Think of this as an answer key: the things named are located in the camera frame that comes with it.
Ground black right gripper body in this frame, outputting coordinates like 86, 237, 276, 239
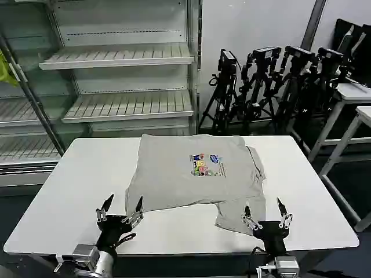
252, 220, 290, 257

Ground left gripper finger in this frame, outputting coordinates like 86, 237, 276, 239
96, 193, 115, 223
121, 195, 144, 228

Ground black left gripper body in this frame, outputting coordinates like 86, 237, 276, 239
96, 214, 136, 253

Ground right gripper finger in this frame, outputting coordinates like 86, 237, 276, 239
241, 205, 263, 232
277, 197, 294, 229

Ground grey printed T-shirt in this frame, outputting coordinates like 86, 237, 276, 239
124, 133, 267, 236

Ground glass-sided white shelf rack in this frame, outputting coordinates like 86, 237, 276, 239
0, 0, 75, 188

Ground white empty shelf rack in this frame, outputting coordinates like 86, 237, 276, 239
38, 0, 201, 137

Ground yellow-green cloth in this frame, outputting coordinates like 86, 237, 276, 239
0, 48, 19, 88

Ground black monitors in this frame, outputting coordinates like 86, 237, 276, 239
333, 18, 371, 88

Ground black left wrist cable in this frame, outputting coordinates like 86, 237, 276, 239
115, 232, 137, 247

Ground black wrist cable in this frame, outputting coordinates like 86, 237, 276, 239
115, 232, 137, 247
246, 245, 265, 278

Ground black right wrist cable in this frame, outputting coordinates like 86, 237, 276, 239
246, 245, 265, 278

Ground black tripod with box camera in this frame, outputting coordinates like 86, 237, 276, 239
199, 48, 243, 136

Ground grey slanted post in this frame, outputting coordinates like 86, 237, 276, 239
300, 0, 328, 57

